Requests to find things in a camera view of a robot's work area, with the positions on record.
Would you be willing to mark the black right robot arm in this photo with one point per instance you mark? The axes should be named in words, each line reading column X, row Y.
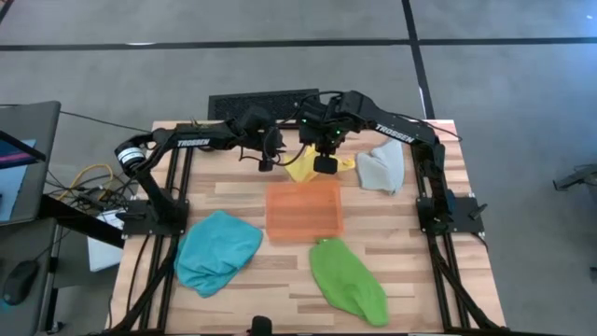
column 396, row 130

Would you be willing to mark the white paper sheet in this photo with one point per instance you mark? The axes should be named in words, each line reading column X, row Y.
column 102, row 256

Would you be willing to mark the black aluminium table frame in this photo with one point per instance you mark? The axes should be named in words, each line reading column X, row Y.
column 439, row 280

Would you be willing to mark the black metal stand foot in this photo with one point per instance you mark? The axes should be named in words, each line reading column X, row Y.
column 578, row 178

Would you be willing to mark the turquoise microfiber towel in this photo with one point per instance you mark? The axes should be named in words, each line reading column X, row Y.
column 214, row 252

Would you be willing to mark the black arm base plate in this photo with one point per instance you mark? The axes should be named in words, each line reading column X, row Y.
column 135, row 224
column 466, row 210

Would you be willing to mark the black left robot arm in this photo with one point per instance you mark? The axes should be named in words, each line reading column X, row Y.
column 186, row 140

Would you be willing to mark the grey laptop computer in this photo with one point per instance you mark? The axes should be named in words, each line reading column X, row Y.
column 32, row 163

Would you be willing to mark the yellow microfiber towel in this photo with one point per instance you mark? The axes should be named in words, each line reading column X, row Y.
column 303, row 172

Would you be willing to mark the orange translucent plastic basket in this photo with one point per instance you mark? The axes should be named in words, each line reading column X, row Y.
column 303, row 210

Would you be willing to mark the dark grey side desk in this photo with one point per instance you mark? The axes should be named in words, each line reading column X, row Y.
column 14, row 242

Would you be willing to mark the black computer mouse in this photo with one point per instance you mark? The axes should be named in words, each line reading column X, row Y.
column 21, row 282

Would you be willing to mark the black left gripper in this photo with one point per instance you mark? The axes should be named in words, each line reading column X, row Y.
column 261, row 130

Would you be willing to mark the black desk support beam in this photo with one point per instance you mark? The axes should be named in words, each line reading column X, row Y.
column 84, row 224

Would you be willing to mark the person's head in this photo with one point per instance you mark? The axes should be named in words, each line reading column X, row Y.
column 261, row 325

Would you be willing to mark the grey waffle microfiber towel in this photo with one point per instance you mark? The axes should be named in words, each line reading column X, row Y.
column 380, row 168

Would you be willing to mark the green microfiber towel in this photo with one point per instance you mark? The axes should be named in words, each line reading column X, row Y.
column 345, row 280

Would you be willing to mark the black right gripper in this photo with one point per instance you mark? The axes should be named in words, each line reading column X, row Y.
column 322, row 121

